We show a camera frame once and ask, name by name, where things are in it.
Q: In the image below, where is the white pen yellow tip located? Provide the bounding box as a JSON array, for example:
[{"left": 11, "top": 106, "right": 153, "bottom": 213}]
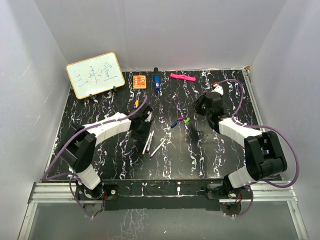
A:
[{"left": 134, "top": 100, "right": 139, "bottom": 108}]

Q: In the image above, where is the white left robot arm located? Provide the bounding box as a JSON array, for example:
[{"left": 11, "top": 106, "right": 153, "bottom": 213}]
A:
[{"left": 60, "top": 105, "right": 153, "bottom": 200}]

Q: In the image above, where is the small whiteboard with writing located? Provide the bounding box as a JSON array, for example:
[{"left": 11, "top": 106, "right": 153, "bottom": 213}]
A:
[{"left": 65, "top": 52, "right": 126, "bottom": 100}]

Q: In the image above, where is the white pen purple tip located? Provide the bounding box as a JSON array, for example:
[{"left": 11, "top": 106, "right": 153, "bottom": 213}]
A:
[{"left": 150, "top": 139, "right": 166, "bottom": 159}]

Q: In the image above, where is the pink utility knife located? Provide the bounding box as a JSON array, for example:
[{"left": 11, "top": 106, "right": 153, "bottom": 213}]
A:
[{"left": 170, "top": 73, "right": 196, "bottom": 82}]

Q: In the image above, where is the magenta pen cap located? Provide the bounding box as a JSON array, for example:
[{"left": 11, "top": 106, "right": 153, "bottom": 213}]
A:
[{"left": 177, "top": 117, "right": 185, "bottom": 122}]

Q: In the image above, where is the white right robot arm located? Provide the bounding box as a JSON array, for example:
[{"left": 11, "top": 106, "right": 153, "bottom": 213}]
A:
[{"left": 193, "top": 92, "right": 288, "bottom": 199}]

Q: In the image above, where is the blue stapler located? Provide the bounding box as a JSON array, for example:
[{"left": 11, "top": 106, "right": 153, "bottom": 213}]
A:
[{"left": 153, "top": 67, "right": 161, "bottom": 92}]

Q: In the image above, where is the white pen blue tip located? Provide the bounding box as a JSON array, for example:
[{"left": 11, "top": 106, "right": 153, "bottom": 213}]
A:
[{"left": 146, "top": 130, "right": 155, "bottom": 153}]

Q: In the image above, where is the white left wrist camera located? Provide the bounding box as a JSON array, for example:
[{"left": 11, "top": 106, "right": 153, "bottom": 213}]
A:
[{"left": 144, "top": 111, "right": 153, "bottom": 123}]

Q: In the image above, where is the aluminium front rail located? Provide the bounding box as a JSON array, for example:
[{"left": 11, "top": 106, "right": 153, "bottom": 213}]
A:
[{"left": 28, "top": 182, "right": 298, "bottom": 203}]

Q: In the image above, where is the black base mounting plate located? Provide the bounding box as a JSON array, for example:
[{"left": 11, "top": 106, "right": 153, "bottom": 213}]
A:
[{"left": 75, "top": 179, "right": 251, "bottom": 211}]

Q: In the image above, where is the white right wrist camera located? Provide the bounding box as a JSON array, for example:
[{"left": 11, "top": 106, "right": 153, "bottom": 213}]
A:
[{"left": 213, "top": 83, "right": 224, "bottom": 96}]

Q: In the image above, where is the orange spiral notepad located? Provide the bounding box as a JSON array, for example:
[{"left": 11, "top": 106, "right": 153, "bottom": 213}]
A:
[{"left": 132, "top": 75, "right": 147, "bottom": 90}]

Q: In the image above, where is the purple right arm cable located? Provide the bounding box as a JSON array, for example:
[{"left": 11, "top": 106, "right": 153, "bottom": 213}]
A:
[{"left": 213, "top": 79, "right": 301, "bottom": 217}]

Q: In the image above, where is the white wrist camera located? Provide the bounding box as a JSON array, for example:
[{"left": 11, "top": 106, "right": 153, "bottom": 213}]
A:
[
  {"left": 144, "top": 111, "right": 153, "bottom": 123},
  {"left": 213, "top": 83, "right": 224, "bottom": 96}
]

